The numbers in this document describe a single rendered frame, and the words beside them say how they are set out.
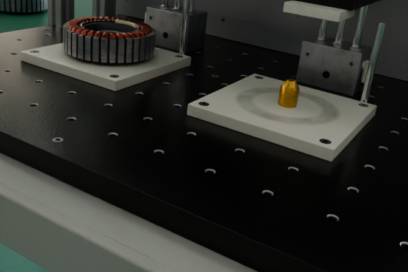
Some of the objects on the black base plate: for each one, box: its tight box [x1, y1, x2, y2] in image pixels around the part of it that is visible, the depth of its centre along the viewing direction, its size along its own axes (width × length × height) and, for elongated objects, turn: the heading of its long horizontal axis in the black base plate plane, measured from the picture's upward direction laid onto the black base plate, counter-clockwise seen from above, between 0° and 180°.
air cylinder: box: [296, 35, 372, 97], centre depth 63 cm, size 5×8×6 cm
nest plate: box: [187, 73, 377, 162], centre depth 52 cm, size 15×15×1 cm
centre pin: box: [278, 78, 299, 108], centre depth 52 cm, size 2×2×3 cm
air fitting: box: [360, 60, 369, 86], centre depth 61 cm, size 1×1×3 cm
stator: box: [63, 16, 155, 65], centre depth 62 cm, size 11×11×4 cm
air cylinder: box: [146, 4, 208, 53], centre depth 74 cm, size 5×8×6 cm
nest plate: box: [21, 43, 191, 91], centre depth 63 cm, size 15×15×1 cm
